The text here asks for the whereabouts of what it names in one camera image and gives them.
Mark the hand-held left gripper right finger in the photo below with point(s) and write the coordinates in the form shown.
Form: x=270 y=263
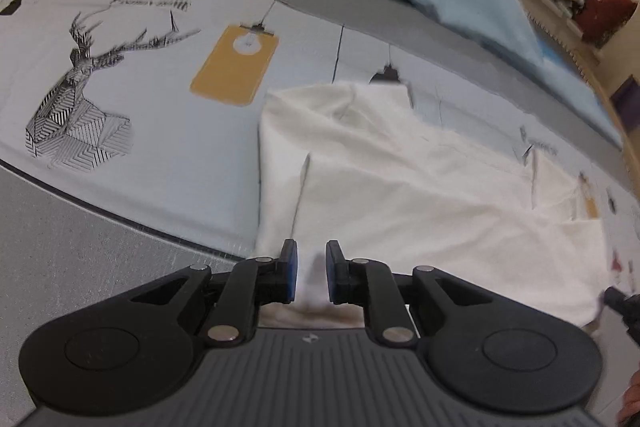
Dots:
x=331 y=274

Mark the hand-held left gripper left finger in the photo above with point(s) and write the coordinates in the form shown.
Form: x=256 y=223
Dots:
x=289 y=272

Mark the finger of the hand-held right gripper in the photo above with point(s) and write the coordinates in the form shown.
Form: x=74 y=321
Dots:
x=616 y=299

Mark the white long-sleeve shirt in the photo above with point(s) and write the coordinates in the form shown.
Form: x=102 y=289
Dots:
x=400 y=187

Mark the person's right hand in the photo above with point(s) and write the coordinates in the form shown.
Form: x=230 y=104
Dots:
x=631 y=399

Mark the purple bag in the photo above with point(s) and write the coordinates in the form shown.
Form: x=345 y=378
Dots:
x=627 y=102

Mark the dark red cushion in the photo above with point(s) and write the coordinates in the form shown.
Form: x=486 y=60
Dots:
x=605 y=9

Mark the white windowsill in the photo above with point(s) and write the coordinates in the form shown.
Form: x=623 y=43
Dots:
x=540 y=2

